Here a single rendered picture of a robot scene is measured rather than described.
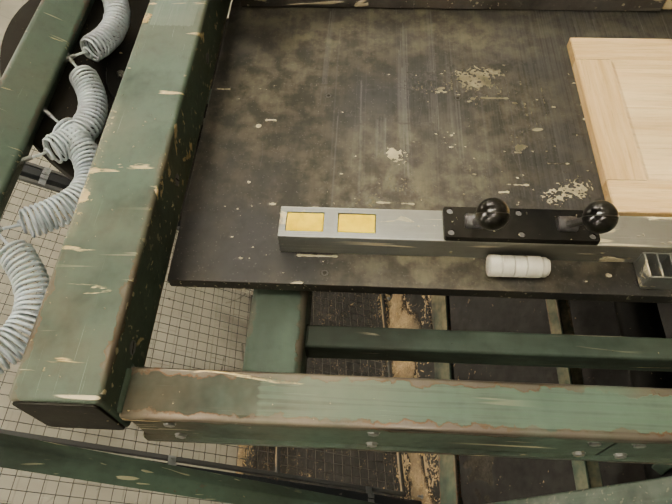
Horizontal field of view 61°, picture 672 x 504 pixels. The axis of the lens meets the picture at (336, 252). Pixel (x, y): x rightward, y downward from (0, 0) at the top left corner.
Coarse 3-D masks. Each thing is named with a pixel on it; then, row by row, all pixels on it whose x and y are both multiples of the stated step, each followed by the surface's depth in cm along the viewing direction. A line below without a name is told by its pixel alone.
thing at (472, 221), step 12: (480, 204) 64; (492, 204) 63; (504, 204) 63; (468, 216) 74; (480, 216) 64; (492, 216) 63; (504, 216) 63; (468, 228) 75; (480, 228) 74; (492, 228) 64
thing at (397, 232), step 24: (336, 216) 77; (384, 216) 77; (408, 216) 77; (432, 216) 77; (624, 216) 76; (288, 240) 77; (312, 240) 76; (336, 240) 76; (360, 240) 76; (384, 240) 75; (408, 240) 75; (432, 240) 75; (600, 240) 74; (624, 240) 74; (648, 240) 74
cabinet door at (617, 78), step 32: (576, 64) 95; (608, 64) 95; (640, 64) 95; (608, 96) 91; (640, 96) 91; (608, 128) 88; (640, 128) 88; (608, 160) 84; (640, 160) 84; (608, 192) 81; (640, 192) 81
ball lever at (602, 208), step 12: (588, 204) 65; (600, 204) 63; (612, 204) 63; (564, 216) 74; (588, 216) 63; (600, 216) 62; (612, 216) 62; (564, 228) 74; (576, 228) 74; (588, 228) 64; (600, 228) 63; (612, 228) 63
